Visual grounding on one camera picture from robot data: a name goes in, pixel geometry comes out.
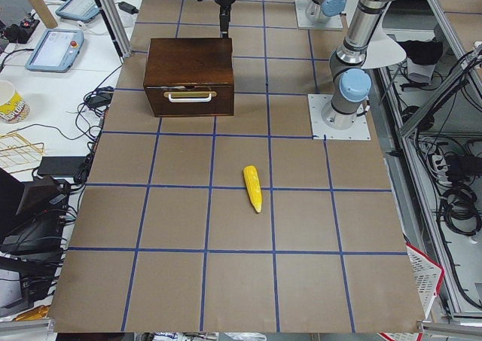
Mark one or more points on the black equipment box left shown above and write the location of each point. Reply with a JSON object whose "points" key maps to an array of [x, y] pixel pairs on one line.
{"points": [[31, 214]]}

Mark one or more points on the white lamp shade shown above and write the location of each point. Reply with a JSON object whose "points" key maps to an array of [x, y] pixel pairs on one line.
{"points": [[382, 51]]}

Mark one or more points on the aluminium frame rail right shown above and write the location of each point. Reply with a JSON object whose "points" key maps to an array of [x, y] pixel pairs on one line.
{"points": [[439, 125]]}

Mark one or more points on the teach pendant tablet near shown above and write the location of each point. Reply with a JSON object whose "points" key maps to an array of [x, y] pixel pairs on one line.
{"points": [[56, 51]]}

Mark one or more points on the gold wire rack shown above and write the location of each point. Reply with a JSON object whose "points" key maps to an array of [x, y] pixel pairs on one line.
{"points": [[18, 154]]}

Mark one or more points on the teach pendant tablet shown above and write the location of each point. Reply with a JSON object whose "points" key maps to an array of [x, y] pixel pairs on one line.
{"points": [[78, 10], [56, 51]]}

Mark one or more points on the cardboard tube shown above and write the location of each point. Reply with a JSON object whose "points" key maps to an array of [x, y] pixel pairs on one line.
{"points": [[44, 13]]}

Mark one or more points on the aluminium frame post left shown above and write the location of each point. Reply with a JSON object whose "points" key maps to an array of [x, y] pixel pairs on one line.
{"points": [[115, 27]]}

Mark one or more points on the wooden drawer with white handle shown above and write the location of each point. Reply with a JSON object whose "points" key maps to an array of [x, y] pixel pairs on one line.
{"points": [[191, 101]]}

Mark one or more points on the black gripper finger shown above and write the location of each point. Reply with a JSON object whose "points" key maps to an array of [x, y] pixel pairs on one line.
{"points": [[224, 21]]}

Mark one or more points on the paper popcorn cup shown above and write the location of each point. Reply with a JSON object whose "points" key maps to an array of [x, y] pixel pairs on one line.
{"points": [[13, 107]]}

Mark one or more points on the dark brown wooden drawer box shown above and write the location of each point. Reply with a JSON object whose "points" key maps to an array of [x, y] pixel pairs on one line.
{"points": [[189, 62]]}

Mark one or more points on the white perforated basket red rim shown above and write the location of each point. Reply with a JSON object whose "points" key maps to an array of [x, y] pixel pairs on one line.
{"points": [[428, 276]]}

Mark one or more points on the black power adapter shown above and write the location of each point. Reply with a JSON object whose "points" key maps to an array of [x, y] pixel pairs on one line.
{"points": [[99, 99]]}

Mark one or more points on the teach pendant tablet far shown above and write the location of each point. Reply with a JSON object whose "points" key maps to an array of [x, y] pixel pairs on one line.
{"points": [[78, 10]]}

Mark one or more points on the yellow corn cob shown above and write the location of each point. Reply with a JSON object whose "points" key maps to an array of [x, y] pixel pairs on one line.
{"points": [[253, 187]]}

